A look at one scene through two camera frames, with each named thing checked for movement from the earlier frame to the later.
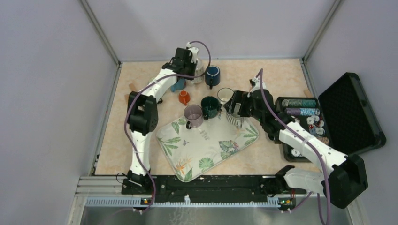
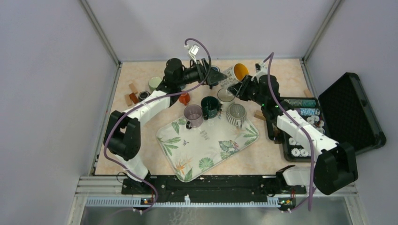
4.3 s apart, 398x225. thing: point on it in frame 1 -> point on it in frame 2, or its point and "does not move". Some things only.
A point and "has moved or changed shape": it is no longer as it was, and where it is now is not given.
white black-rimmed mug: (224, 94) does not move
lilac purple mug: (193, 113) does not move
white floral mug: (199, 71) has moved or changed shape
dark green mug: (211, 107) does not move
